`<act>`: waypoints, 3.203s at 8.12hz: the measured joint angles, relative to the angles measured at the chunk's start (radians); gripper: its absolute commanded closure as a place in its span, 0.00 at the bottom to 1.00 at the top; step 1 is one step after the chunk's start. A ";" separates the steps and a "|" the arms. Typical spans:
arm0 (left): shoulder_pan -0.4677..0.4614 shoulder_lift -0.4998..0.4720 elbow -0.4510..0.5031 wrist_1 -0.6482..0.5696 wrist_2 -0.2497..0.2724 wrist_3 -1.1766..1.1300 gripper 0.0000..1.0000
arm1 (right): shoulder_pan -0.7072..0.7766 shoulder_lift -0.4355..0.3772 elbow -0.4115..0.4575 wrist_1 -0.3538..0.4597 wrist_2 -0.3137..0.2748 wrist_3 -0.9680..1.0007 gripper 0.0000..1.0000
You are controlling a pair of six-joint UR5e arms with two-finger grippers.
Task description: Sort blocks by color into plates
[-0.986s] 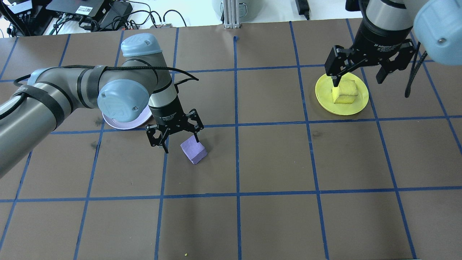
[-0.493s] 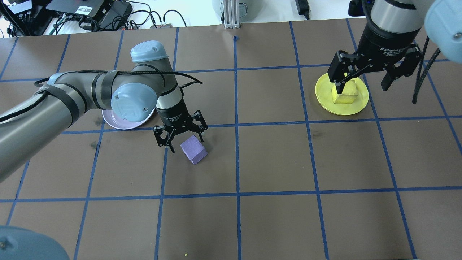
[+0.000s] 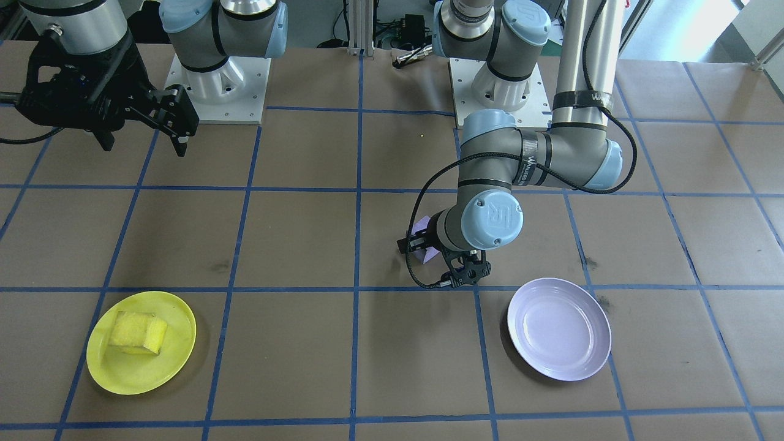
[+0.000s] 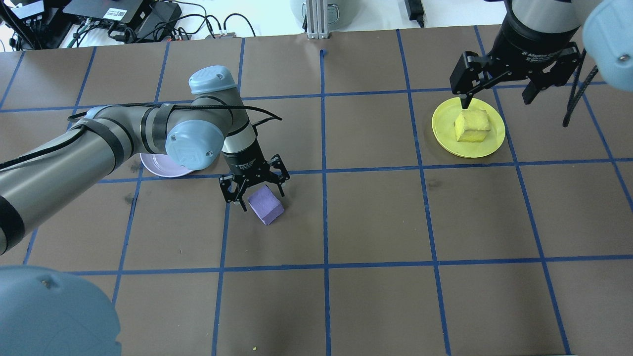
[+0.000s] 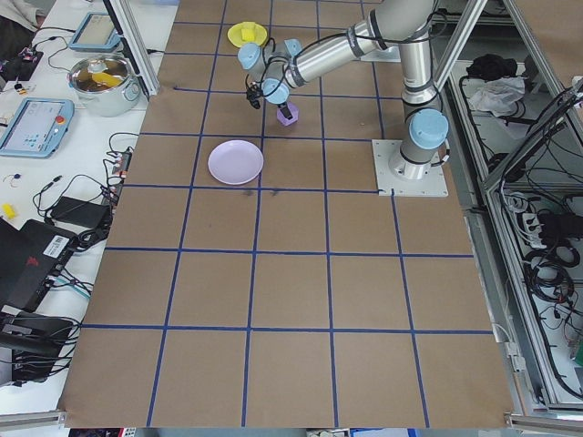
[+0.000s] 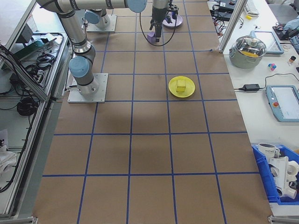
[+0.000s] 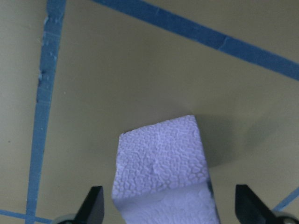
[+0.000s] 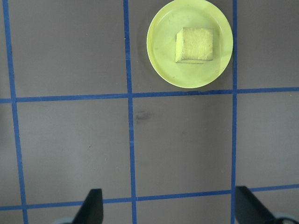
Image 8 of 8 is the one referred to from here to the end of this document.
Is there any yellow foam block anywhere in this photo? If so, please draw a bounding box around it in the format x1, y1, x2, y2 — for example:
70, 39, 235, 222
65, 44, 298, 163
175, 27, 214, 64

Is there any yellow round plate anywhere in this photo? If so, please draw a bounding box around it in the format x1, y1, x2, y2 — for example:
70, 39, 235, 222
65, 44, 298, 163
146, 0, 234, 89

